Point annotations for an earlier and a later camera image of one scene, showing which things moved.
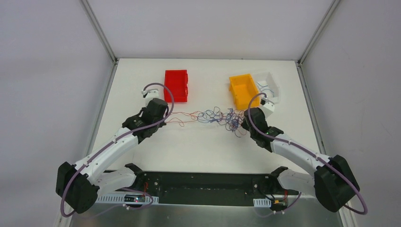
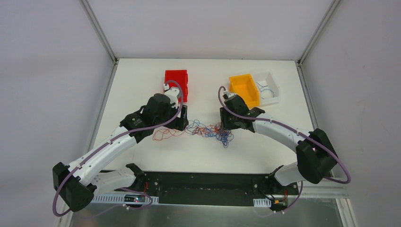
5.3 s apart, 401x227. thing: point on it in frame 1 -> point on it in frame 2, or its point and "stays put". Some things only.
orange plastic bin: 243,89 stays put
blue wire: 265,89 stays put
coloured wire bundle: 233,118 -> 195,127
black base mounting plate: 234,188 stays put
